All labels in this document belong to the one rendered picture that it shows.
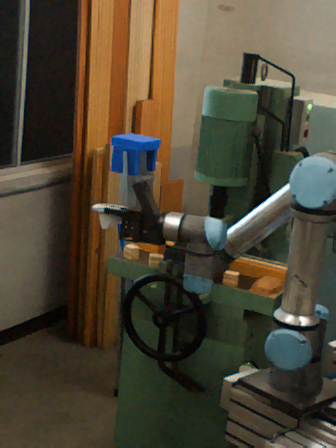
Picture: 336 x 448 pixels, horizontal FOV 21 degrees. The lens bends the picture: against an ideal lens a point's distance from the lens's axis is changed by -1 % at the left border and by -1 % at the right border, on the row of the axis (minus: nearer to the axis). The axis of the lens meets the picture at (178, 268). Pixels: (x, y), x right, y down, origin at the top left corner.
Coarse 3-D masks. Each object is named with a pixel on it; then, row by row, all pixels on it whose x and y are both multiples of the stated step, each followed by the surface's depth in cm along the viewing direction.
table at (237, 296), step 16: (112, 256) 308; (144, 256) 312; (112, 272) 308; (128, 272) 306; (144, 272) 303; (160, 288) 291; (224, 288) 292; (240, 288) 291; (192, 304) 287; (240, 304) 291; (256, 304) 288; (272, 304) 286
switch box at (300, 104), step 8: (296, 104) 312; (304, 104) 311; (312, 104) 319; (288, 112) 314; (296, 112) 313; (304, 112) 313; (288, 120) 315; (296, 120) 313; (304, 120) 314; (296, 128) 314; (304, 128) 317; (296, 136) 315; (304, 136) 319; (296, 144) 315
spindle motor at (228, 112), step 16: (208, 96) 289; (224, 96) 285; (240, 96) 285; (256, 96) 289; (208, 112) 289; (224, 112) 286; (240, 112) 286; (256, 112) 292; (208, 128) 291; (224, 128) 288; (240, 128) 289; (208, 144) 292; (224, 144) 290; (240, 144) 291; (208, 160) 293; (224, 160) 291; (240, 160) 293; (208, 176) 294; (224, 176) 292; (240, 176) 295
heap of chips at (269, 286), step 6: (264, 276) 295; (270, 276) 294; (258, 282) 290; (264, 282) 289; (270, 282) 290; (276, 282) 292; (252, 288) 290; (258, 288) 288; (264, 288) 288; (270, 288) 288; (276, 288) 290; (282, 288) 294; (264, 294) 287; (270, 294) 287; (276, 294) 289
